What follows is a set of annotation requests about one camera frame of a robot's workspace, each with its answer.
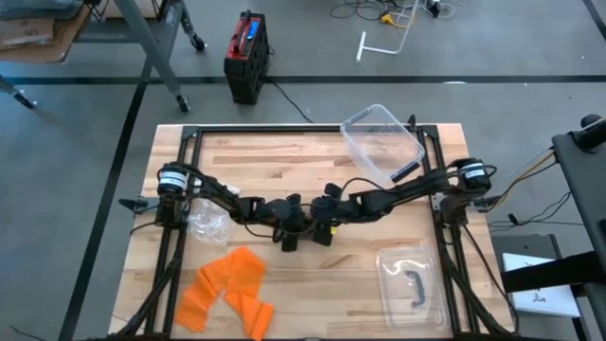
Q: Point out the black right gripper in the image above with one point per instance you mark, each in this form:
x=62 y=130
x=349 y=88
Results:
x=329 y=213

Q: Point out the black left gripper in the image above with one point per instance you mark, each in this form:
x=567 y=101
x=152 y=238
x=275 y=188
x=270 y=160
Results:
x=293 y=222

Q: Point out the clear plastic box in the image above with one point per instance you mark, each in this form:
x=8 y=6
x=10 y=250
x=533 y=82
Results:
x=379 y=142

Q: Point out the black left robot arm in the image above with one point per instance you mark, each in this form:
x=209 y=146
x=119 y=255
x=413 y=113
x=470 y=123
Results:
x=218 y=194

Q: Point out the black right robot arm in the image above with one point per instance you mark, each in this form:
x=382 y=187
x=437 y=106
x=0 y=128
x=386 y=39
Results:
x=416 y=187

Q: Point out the orange elastic bandage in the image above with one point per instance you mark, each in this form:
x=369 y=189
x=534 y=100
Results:
x=237 y=274

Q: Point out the yellow gripper tag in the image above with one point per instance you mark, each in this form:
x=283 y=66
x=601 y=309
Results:
x=333 y=230

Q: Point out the crumpled clear plastic bag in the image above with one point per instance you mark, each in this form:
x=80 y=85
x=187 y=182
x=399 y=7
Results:
x=210 y=222

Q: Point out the red black power station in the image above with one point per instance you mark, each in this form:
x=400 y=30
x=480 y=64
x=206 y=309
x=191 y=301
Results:
x=246 y=71

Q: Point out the black table clamp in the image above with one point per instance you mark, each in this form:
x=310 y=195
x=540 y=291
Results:
x=132 y=204

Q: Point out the white T-shaped pipe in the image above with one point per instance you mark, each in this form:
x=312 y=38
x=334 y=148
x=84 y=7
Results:
x=361 y=47

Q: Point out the grey flat case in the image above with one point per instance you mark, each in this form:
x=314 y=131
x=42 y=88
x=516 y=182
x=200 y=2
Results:
x=521 y=244

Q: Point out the yellow plug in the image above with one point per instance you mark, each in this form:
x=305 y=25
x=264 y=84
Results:
x=386 y=19

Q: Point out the white paper sheet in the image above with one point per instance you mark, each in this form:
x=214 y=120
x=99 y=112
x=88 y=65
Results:
x=544 y=303

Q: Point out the grey black equipment stand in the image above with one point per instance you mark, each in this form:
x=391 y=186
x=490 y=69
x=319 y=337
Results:
x=582 y=180

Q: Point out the grey table leg with caster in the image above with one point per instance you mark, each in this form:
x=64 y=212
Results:
x=14 y=92

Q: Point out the brown cardboard box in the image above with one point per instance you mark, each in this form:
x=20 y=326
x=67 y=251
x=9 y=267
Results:
x=28 y=33

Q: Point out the grey plastic sheet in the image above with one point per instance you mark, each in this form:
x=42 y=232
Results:
x=38 y=7

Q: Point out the black aluminium rig frame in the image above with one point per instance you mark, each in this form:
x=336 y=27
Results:
x=189 y=131

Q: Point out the grey metal table frame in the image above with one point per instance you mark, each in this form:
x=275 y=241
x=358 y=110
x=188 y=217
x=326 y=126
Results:
x=150 y=47

